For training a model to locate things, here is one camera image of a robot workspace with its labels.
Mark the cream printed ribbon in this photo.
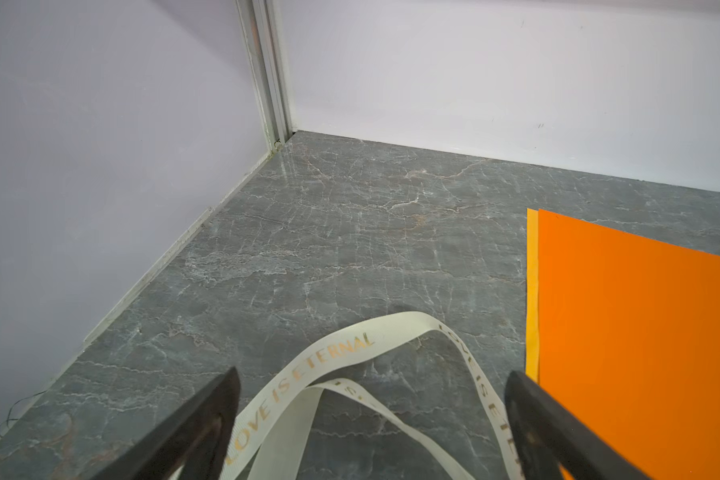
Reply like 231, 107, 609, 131
220, 311, 524, 479

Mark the thin black wire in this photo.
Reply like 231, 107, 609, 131
0, 389, 48, 439

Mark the orange yellow wrapping paper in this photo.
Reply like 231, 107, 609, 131
525, 210, 720, 479

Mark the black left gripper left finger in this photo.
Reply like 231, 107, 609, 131
95, 367, 241, 480

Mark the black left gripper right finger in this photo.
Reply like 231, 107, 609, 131
505, 371, 647, 479

